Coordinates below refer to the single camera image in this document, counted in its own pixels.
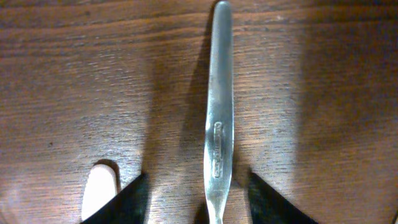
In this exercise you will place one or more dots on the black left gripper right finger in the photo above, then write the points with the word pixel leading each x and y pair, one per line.
pixel 267 206

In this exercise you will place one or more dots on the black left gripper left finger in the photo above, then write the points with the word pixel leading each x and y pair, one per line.
pixel 128 207

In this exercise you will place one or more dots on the steel dessert spoon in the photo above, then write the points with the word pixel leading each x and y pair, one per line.
pixel 219 127

